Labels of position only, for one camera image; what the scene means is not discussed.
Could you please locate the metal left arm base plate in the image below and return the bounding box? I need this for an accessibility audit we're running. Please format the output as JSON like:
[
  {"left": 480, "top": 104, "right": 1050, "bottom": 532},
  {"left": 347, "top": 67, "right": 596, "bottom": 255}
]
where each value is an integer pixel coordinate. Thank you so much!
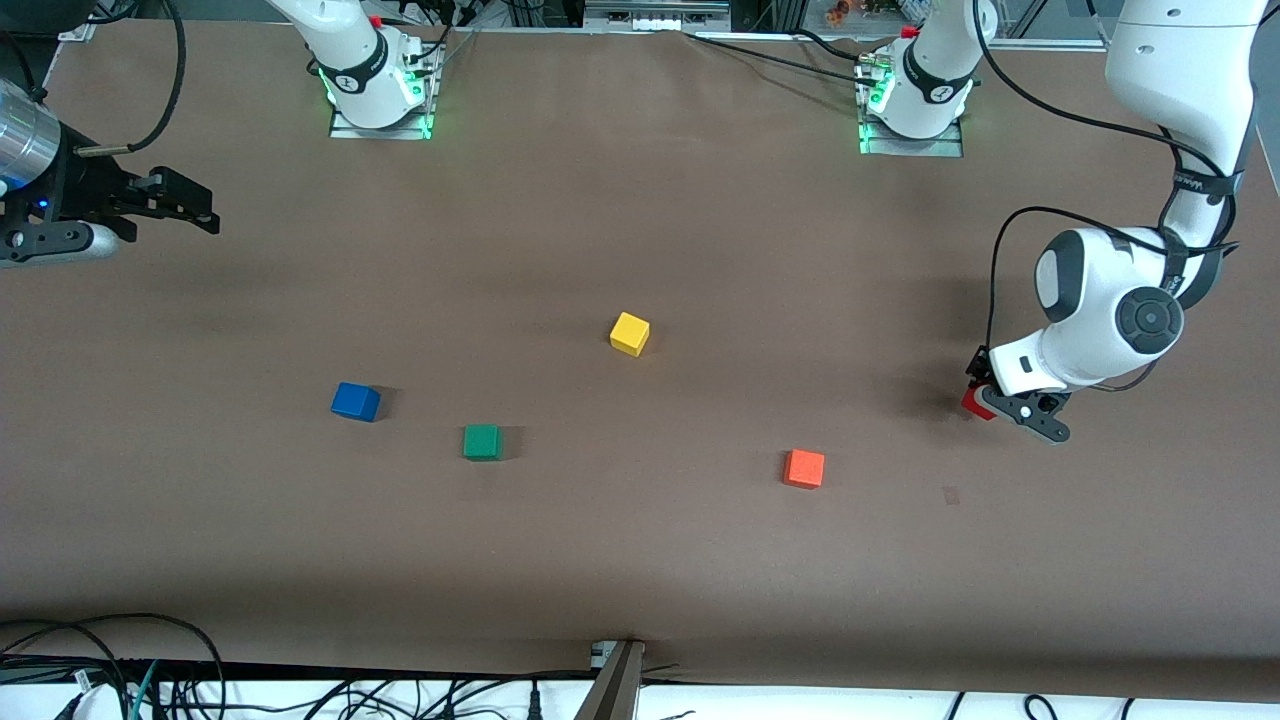
[{"left": 856, "top": 55, "right": 967, "bottom": 159}]

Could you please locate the grey aluminium rail unit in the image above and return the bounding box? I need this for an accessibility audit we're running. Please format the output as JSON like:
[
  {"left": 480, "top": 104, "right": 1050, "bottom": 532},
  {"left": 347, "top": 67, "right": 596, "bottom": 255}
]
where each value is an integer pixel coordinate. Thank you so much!
[{"left": 583, "top": 0, "right": 733, "bottom": 32}]

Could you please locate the black looping cable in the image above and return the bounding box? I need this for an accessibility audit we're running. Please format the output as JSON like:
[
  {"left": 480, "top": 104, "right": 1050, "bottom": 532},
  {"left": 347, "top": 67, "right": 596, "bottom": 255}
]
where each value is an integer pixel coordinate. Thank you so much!
[{"left": 0, "top": 612, "right": 229, "bottom": 720}]

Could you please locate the yellow block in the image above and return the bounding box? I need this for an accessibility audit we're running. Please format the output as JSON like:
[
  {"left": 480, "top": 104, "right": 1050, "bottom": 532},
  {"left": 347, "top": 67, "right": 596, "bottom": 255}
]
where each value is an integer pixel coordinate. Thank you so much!
[{"left": 609, "top": 311, "right": 651, "bottom": 358}]

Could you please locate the black tabletop cable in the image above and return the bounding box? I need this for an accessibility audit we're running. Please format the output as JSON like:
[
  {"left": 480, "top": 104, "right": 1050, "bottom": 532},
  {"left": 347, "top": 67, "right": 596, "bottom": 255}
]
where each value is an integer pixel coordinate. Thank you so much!
[{"left": 684, "top": 29, "right": 883, "bottom": 87}]

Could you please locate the blue block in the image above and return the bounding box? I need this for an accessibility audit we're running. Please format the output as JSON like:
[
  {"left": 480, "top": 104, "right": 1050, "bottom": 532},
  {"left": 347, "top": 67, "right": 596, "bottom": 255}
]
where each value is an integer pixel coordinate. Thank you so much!
[{"left": 330, "top": 381, "right": 382, "bottom": 423}]

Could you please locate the grey camera mount bar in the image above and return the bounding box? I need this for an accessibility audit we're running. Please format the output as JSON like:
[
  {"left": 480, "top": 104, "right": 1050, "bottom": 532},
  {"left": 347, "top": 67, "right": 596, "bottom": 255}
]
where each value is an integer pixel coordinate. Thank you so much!
[{"left": 574, "top": 639, "right": 647, "bottom": 720}]

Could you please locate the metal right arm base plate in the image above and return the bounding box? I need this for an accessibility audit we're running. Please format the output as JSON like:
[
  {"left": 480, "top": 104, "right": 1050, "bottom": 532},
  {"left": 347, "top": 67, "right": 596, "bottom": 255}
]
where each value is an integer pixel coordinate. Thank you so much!
[{"left": 329, "top": 45, "right": 443, "bottom": 142}]

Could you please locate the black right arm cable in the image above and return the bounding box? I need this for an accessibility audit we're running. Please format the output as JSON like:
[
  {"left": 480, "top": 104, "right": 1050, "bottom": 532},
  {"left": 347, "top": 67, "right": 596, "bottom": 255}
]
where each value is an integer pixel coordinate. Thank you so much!
[{"left": 74, "top": 0, "right": 189, "bottom": 157}]

